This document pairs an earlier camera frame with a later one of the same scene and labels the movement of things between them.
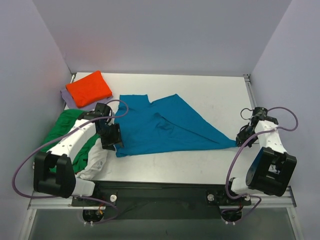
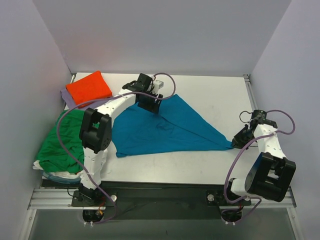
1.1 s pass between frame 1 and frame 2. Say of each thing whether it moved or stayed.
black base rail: stayed
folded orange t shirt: stayed
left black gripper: moved
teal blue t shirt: stayed
